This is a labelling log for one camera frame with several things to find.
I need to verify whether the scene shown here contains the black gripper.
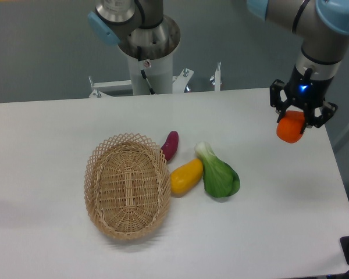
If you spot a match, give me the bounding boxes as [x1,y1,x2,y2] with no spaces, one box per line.
[269,68,338,134]

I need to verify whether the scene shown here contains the orange toy fruit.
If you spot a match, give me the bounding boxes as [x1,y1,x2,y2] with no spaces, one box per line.
[276,110,305,144]

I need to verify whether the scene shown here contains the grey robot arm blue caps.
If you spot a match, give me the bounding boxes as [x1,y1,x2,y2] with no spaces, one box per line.
[87,1,349,138]

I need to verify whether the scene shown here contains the green toy bok choy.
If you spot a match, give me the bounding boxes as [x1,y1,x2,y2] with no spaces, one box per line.
[194,142,240,198]

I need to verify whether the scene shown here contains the purple toy sweet potato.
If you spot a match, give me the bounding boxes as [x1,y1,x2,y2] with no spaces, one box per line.
[161,131,179,162]

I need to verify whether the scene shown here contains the yellow toy pepper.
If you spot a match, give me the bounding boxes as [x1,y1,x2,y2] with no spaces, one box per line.
[170,159,203,195]

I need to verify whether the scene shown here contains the woven wicker basket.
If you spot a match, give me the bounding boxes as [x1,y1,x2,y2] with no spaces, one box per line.
[84,133,171,241]

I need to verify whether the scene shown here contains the white metal base frame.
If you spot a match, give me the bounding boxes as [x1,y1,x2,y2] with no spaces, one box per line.
[89,62,223,98]

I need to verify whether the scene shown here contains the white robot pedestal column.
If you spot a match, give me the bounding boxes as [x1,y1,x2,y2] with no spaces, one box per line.
[127,55,173,96]

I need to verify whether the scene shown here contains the black cable on pedestal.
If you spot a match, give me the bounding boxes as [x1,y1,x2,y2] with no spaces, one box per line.
[137,45,156,95]

